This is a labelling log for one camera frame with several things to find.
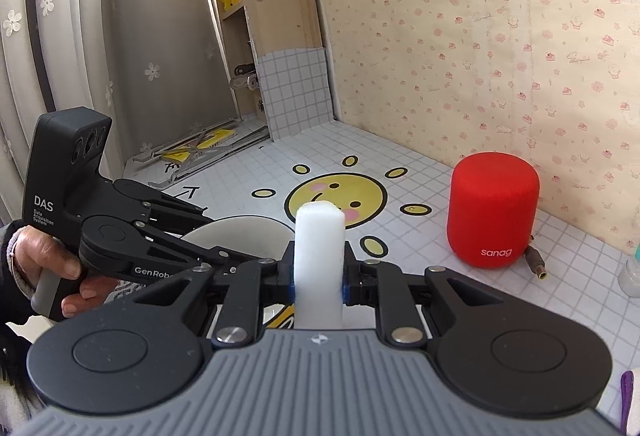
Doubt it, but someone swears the white cloth purple trim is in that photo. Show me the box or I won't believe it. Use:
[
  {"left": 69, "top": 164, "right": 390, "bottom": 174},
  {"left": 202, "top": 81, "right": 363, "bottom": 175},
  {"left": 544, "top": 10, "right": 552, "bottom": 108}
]
[{"left": 620, "top": 370, "right": 637, "bottom": 432}]

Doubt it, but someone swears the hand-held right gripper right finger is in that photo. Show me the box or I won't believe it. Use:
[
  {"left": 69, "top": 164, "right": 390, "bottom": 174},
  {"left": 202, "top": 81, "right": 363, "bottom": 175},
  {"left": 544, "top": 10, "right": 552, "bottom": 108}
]
[{"left": 342, "top": 251, "right": 506, "bottom": 348}]

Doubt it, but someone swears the grey flower curtain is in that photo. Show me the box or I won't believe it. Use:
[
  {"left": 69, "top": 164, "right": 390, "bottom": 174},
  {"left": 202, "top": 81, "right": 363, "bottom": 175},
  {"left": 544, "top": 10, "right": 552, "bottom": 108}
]
[{"left": 0, "top": 0, "right": 236, "bottom": 217}]

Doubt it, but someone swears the red cylindrical speaker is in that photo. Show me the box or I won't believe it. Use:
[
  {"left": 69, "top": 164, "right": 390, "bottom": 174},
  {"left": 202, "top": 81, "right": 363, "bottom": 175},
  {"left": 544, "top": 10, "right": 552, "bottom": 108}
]
[{"left": 446, "top": 153, "right": 541, "bottom": 270}]

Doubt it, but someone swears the white corner pipe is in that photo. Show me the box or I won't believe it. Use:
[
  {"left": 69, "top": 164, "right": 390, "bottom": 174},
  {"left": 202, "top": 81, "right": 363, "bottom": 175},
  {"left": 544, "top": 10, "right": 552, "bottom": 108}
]
[{"left": 300, "top": 0, "right": 343, "bottom": 122}]

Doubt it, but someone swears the person's left hand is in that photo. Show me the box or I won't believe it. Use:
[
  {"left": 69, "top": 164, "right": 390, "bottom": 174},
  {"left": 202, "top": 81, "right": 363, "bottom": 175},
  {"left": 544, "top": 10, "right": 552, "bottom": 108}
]
[{"left": 12, "top": 226, "right": 120, "bottom": 318}]

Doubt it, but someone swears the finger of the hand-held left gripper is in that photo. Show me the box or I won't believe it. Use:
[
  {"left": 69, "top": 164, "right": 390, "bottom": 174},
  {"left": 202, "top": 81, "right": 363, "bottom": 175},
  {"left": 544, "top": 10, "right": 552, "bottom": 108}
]
[
  {"left": 147, "top": 226, "right": 273, "bottom": 278},
  {"left": 114, "top": 179, "right": 217, "bottom": 230}
]

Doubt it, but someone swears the person's left forearm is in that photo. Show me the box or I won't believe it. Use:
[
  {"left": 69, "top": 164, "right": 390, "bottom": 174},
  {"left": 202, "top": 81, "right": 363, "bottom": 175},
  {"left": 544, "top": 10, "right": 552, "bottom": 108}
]
[{"left": 0, "top": 218, "right": 41, "bottom": 347}]

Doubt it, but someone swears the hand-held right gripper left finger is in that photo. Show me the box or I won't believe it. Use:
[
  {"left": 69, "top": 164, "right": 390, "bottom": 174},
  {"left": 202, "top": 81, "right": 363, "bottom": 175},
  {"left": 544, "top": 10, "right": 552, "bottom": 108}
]
[{"left": 125, "top": 241, "right": 301, "bottom": 349}]

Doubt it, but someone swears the yellow ceramic bowl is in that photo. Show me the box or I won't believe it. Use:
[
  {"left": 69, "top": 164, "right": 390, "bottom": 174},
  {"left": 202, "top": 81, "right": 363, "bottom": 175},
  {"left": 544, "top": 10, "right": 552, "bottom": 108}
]
[{"left": 177, "top": 215, "right": 297, "bottom": 332}]

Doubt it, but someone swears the brown cable plug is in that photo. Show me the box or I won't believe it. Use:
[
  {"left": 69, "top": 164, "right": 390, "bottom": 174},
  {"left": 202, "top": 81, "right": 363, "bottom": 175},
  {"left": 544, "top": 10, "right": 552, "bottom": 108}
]
[{"left": 525, "top": 246, "right": 548, "bottom": 281}]

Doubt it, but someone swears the metal folding stand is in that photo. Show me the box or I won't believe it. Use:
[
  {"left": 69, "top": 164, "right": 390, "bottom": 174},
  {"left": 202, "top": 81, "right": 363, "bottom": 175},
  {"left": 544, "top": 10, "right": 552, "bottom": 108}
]
[{"left": 125, "top": 118, "right": 271, "bottom": 189}]

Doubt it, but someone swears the white sponge block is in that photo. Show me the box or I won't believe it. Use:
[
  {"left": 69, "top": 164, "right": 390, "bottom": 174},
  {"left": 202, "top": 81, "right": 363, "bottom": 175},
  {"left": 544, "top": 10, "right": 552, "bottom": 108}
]
[{"left": 294, "top": 201, "right": 347, "bottom": 331}]

